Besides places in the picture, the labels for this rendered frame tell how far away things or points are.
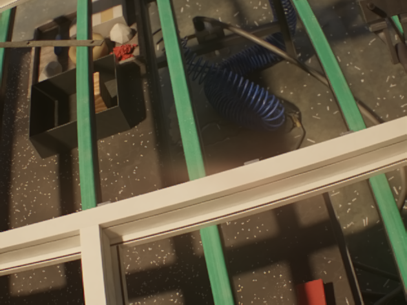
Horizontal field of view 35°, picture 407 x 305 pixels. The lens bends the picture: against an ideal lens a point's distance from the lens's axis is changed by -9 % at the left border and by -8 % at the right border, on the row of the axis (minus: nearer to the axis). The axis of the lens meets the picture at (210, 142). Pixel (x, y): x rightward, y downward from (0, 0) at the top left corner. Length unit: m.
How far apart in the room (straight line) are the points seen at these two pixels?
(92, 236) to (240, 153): 1.32
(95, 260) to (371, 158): 0.55
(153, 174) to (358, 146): 0.70
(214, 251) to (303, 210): 0.40
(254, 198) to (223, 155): 1.27
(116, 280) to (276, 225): 0.48
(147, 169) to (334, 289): 0.63
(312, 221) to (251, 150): 0.98
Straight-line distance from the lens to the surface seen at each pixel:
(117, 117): 1.89
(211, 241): 1.30
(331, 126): 2.54
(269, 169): 1.27
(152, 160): 1.83
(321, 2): 3.08
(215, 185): 1.28
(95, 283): 1.24
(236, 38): 2.62
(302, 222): 1.60
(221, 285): 1.24
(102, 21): 2.25
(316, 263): 1.54
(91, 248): 1.29
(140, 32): 2.17
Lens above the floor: 1.92
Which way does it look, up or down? 47 degrees down
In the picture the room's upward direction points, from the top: 23 degrees counter-clockwise
